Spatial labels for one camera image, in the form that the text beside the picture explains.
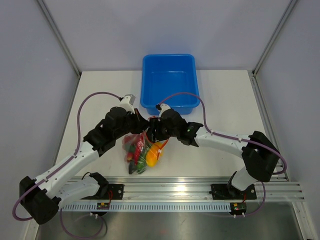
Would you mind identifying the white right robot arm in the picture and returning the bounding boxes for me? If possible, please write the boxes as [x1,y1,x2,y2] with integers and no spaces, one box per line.
[146,108,280,199]

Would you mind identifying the aluminium frame post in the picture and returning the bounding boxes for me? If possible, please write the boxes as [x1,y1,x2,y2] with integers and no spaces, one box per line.
[252,0,300,77]
[35,0,82,79]

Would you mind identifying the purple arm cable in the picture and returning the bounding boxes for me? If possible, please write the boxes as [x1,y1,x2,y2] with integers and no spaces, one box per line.
[157,92,288,217]
[11,91,123,238]

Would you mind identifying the right aluminium frame post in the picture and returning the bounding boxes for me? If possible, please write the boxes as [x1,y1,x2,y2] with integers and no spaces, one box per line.
[252,0,300,77]

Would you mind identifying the white slotted cable duct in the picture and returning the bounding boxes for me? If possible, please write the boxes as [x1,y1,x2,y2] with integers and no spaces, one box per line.
[63,201,231,213]

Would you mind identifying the red fake chili pepper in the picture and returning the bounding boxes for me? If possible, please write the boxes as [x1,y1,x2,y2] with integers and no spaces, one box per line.
[133,140,145,165]

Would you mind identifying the green fake cucumber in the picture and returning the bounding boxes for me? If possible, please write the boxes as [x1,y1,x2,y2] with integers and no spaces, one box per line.
[128,161,147,175]

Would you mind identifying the clear zip top bag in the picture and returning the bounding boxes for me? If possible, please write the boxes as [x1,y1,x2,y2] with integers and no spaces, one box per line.
[124,131,169,175]

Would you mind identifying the left aluminium frame post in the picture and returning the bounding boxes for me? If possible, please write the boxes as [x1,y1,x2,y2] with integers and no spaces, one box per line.
[35,0,82,79]

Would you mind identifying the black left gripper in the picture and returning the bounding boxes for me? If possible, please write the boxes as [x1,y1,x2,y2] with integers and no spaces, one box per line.
[114,108,150,140]

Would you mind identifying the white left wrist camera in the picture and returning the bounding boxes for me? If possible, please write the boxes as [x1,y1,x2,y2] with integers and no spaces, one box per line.
[119,94,136,114]

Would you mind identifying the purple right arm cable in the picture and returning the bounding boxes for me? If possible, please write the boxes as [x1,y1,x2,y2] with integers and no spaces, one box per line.
[157,92,288,217]

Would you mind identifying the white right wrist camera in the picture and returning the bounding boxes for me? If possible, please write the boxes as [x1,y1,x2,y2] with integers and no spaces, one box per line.
[155,103,171,117]

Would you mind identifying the red yellow fake grapes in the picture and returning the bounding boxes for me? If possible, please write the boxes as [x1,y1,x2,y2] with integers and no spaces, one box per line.
[122,134,140,163]

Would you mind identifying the yellow fake bell pepper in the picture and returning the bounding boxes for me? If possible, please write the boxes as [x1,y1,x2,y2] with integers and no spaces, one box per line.
[145,142,163,167]

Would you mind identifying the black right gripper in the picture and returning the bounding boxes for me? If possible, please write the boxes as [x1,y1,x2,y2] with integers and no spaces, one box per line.
[144,117,180,142]

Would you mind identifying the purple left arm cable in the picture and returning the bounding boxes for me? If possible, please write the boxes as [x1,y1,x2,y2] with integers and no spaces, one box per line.
[11,91,123,238]

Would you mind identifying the blue plastic bin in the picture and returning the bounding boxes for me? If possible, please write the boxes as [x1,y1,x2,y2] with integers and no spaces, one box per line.
[140,54,200,116]

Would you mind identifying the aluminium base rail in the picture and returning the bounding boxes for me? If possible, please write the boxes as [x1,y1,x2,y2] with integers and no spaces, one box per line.
[34,176,306,203]

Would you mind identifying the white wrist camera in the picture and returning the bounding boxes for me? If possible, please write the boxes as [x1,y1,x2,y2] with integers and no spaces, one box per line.
[119,94,136,114]
[155,103,171,117]

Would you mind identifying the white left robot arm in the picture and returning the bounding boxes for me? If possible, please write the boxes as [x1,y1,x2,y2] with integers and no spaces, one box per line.
[19,106,149,225]

